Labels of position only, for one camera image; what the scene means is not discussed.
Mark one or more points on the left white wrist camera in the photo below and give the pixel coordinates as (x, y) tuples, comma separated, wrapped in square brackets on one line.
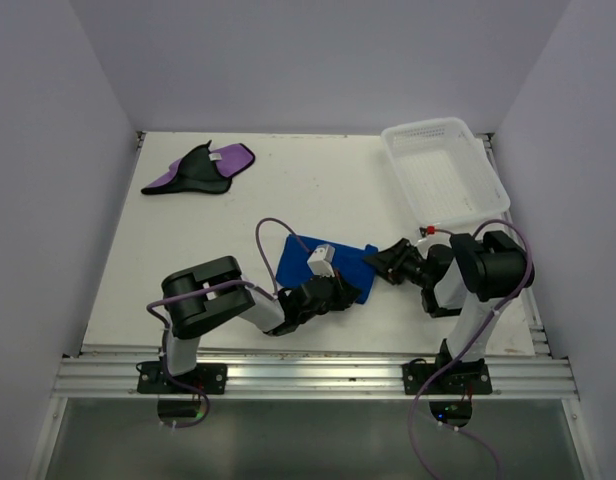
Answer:
[(320, 261)]

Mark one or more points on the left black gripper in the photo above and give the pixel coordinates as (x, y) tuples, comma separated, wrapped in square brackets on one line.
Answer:
[(345, 295)]

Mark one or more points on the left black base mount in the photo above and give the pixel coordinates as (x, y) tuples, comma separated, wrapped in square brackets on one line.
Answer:
[(211, 378)]

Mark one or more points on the white plastic basket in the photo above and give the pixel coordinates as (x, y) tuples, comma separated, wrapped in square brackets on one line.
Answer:
[(444, 173)]

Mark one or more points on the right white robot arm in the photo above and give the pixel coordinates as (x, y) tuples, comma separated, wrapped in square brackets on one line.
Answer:
[(473, 277)]

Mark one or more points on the purple and grey towel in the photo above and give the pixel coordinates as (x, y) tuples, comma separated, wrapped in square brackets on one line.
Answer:
[(203, 170)]

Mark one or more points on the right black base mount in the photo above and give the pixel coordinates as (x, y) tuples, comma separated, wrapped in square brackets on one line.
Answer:
[(463, 378)]

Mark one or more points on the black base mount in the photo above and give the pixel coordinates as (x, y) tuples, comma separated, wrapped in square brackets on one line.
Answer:
[(211, 378), (463, 378)]

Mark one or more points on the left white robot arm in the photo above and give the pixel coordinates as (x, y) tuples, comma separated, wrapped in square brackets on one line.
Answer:
[(204, 297)]

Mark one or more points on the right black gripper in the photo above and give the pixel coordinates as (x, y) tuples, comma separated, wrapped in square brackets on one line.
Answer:
[(389, 261)]

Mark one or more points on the aluminium frame rail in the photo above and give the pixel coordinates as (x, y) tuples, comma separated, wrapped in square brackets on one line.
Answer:
[(302, 376)]

